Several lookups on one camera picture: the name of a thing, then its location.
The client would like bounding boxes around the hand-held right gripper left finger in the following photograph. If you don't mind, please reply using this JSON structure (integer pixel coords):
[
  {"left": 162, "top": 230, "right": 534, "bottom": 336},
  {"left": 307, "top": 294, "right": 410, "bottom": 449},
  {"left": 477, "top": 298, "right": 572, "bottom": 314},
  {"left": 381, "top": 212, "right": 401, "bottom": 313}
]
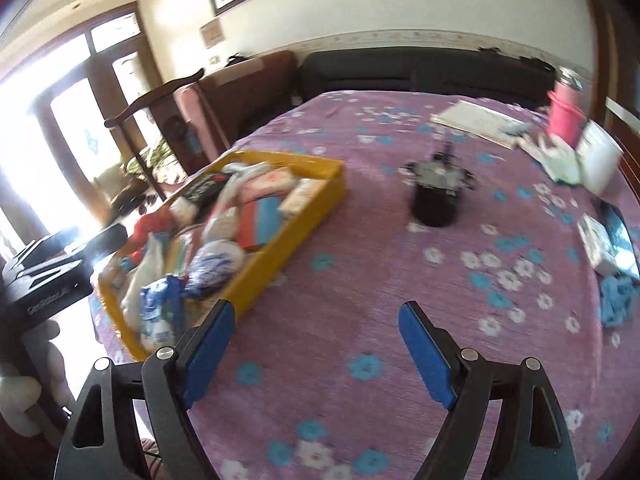
[{"left": 54, "top": 299, "right": 237, "bottom": 480}]

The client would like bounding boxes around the brown armchair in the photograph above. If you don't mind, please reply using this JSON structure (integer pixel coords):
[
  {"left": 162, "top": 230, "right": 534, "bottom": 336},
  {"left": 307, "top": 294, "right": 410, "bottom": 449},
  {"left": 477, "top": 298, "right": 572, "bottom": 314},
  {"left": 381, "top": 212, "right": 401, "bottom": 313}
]
[{"left": 200, "top": 50, "right": 301, "bottom": 146}]

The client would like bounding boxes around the black sofa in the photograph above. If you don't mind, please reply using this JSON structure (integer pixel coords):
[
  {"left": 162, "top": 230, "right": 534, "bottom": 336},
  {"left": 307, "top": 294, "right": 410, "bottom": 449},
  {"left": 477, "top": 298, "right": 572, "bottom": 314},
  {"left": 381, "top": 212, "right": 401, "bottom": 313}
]
[{"left": 299, "top": 46, "right": 558, "bottom": 107}]

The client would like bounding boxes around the black smartphone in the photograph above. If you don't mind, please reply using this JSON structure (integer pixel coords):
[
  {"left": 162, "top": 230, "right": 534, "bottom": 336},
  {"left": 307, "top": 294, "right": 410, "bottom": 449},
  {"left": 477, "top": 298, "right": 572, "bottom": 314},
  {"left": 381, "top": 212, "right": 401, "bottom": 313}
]
[{"left": 592, "top": 199, "right": 640, "bottom": 281}]

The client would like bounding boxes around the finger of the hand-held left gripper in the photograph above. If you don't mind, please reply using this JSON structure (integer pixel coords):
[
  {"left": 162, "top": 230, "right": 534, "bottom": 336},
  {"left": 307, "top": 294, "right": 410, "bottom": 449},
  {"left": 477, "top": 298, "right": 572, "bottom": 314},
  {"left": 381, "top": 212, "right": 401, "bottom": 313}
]
[{"left": 91, "top": 224, "right": 128, "bottom": 272}]

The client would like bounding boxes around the white plastic jar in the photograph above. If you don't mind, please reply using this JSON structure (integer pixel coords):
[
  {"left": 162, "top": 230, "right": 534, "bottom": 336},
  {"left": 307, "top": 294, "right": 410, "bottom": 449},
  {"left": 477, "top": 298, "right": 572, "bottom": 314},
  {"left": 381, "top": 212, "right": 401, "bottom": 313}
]
[{"left": 575, "top": 120, "right": 625, "bottom": 196}]

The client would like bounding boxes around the blue towel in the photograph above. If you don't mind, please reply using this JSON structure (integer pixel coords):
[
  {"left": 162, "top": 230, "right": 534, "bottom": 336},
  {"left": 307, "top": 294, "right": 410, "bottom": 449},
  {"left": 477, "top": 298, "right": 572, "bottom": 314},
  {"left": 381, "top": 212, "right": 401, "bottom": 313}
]
[{"left": 599, "top": 274, "right": 638, "bottom": 328}]

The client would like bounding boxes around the dark striped item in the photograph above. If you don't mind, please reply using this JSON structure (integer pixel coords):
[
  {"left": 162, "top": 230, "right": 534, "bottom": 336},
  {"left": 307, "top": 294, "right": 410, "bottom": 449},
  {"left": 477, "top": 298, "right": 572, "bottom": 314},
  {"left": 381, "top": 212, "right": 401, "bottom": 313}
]
[{"left": 502, "top": 122, "right": 538, "bottom": 141}]

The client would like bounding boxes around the purple floral tablecloth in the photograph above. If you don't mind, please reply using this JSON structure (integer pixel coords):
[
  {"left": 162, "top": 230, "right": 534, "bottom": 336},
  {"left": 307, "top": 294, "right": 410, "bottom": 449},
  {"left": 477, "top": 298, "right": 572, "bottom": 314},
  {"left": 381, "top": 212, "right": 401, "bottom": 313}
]
[{"left": 90, "top": 89, "right": 640, "bottom": 480}]

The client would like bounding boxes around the lemon print tissue pack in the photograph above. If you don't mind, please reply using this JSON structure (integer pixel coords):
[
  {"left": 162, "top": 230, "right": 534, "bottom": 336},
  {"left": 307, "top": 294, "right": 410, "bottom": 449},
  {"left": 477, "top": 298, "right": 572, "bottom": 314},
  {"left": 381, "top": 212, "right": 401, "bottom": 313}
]
[{"left": 577, "top": 212, "right": 621, "bottom": 277}]

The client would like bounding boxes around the pink tissue pack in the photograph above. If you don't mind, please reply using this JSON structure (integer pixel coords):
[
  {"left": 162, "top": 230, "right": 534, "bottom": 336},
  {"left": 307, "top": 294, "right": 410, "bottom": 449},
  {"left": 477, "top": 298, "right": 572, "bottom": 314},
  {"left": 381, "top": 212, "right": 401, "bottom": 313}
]
[{"left": 245, "top": 167, "right": 296, "bottom": 206}]

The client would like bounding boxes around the wall plaque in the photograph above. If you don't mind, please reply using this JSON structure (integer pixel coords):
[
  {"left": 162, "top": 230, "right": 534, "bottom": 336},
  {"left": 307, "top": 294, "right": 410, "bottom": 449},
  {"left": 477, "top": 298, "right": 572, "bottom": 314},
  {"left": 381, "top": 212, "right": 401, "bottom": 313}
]
[{"left": 200, "top": 17, "right": 227, "bottom": 50}]

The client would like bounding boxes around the dark wooden chair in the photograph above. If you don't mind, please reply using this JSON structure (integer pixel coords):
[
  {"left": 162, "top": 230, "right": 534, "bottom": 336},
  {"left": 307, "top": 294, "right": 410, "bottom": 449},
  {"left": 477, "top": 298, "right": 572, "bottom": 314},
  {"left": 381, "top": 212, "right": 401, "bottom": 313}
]
[{"left": 104, "top": 67, "right": 236, "bottom": 201}]

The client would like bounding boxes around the white granule bag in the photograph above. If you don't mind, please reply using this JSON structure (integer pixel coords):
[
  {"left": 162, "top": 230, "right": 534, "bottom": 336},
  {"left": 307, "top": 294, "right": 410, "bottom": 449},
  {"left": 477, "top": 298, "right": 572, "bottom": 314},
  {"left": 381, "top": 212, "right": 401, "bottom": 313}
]
[{"left": 202, "top": 177, "right": 253, "bottom": 248}]

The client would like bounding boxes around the pink thermos bottle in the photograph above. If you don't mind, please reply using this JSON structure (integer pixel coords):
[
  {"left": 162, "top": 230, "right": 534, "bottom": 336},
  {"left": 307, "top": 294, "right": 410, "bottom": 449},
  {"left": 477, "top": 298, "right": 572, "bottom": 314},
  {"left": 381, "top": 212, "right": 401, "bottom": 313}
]
[{"left": 545, "top": 66, "right": 587, "bottom": 147}]

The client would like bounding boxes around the pink chair cushion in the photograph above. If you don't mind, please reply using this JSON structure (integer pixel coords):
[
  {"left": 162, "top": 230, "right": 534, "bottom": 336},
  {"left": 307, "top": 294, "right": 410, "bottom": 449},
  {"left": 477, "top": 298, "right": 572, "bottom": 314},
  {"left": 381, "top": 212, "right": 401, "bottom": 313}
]
[{"left": 172, "top": 82, "right": 221, "bottom": 171}]

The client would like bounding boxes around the open notebook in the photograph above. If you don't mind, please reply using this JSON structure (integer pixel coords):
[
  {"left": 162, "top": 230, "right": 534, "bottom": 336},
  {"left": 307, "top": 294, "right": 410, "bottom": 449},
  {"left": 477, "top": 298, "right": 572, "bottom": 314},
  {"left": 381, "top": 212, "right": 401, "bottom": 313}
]
[{"left": 430, "top": 99, "right": 531, "bottom": 150}]

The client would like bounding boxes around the yellow tray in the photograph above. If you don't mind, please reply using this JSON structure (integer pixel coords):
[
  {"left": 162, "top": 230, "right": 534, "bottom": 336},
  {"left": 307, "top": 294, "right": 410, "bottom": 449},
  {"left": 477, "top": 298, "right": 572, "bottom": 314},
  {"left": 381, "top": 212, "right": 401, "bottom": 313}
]
[{"left": 97, "top": 149, "right": 347, "bottom": 363}]

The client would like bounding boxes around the person's left hand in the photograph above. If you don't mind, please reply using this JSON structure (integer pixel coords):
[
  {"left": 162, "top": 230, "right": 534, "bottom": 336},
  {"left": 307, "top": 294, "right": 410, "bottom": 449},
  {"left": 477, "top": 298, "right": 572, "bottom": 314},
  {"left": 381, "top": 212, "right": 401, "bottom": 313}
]
[{"left": 0, "top": 320, "right": 76, "bottom": 436}]

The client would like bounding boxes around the white and green glove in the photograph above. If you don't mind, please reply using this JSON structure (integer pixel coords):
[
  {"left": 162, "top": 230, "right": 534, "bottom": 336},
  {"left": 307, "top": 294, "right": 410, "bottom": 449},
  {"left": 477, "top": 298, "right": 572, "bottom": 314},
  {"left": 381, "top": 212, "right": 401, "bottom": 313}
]
[{"left": 520, "top": 132, "right": 583, "bottom": 186}]

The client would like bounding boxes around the brick pattern wooden partition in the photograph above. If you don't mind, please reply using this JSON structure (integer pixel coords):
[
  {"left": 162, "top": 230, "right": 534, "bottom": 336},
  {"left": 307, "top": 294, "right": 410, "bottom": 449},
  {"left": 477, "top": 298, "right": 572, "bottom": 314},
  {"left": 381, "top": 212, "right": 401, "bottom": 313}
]
[{"left": 582, "top": 0, "right": 640, "bottom": 181}]

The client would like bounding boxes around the black packet with red label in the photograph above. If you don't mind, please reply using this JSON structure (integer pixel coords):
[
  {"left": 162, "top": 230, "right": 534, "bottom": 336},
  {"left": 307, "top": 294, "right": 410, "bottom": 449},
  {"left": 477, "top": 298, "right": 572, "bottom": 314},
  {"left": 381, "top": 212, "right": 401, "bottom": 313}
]
[{"left": 177, "top": 172, "right": 241, "bottom": 211}]

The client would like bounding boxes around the blue and white plastic bag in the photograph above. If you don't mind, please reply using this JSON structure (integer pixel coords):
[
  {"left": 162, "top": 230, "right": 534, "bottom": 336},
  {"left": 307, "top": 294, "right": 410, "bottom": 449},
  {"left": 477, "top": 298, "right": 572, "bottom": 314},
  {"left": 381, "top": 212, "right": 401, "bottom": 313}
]
[{"left": 187, "top": 239, "right": 247, "bottom": 301}]

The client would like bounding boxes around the wooden glass door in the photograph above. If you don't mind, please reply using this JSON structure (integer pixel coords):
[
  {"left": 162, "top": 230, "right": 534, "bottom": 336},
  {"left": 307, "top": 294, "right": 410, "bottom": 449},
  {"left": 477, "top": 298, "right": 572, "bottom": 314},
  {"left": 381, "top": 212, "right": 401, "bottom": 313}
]
[{"left": 0, "top": 2, "right": 166, "bottom": 241}]

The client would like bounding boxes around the cream packet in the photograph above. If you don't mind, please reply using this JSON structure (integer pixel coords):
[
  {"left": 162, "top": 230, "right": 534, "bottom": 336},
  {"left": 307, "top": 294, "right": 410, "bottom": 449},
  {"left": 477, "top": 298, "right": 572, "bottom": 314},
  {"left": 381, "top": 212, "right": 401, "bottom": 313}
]
[{"left": 280, "top": 179, "right": 328, "bottom": 218}]

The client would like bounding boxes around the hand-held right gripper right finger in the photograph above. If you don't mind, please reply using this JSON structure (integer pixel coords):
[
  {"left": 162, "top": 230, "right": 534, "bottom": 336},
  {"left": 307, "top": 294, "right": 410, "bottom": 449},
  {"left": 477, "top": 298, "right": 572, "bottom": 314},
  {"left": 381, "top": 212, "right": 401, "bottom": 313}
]
[{"left": 397, "top": 301, "right": 581, "bottom": 480}]

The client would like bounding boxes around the red mesh bag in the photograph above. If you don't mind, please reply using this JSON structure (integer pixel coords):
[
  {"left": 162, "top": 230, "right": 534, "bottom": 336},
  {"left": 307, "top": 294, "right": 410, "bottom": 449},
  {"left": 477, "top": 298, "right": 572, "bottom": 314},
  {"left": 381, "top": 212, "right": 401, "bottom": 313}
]
[{"left": 131, "top": 214, "right": 168, "bottom": 248}]

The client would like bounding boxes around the blue print plastic wrapper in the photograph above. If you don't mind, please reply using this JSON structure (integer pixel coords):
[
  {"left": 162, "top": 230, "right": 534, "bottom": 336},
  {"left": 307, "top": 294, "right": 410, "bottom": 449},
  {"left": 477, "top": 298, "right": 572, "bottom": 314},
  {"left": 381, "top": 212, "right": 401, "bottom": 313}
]
[{"left": 139, "top": 275, "right": 187, "bottom": 356}]

